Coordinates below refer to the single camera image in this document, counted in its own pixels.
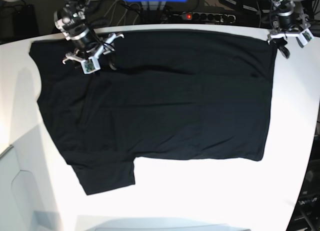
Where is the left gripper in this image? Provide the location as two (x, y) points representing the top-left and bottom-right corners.
(267, 12), (311, 59)

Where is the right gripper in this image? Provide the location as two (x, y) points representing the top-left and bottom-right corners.
(62, 28), (125, 71)

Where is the black T-shirt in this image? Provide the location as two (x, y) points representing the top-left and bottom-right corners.
(29, 31), (277, 195)

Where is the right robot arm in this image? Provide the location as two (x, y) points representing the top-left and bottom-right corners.
(53, 0), (124, 75)

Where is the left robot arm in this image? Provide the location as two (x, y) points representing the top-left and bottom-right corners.
(267, 0), (314, 59)

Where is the black power strip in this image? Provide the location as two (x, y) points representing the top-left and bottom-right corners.
(173, 12), (237, 25)

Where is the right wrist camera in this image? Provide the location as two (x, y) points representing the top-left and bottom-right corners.
(80, 57), (101, 75)

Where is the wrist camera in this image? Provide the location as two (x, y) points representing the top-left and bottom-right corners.
(296, 28), (315, 48)
(80, 57), (101, 75)

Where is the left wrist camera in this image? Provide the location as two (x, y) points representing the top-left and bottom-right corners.
(296, 28), (315, 48)

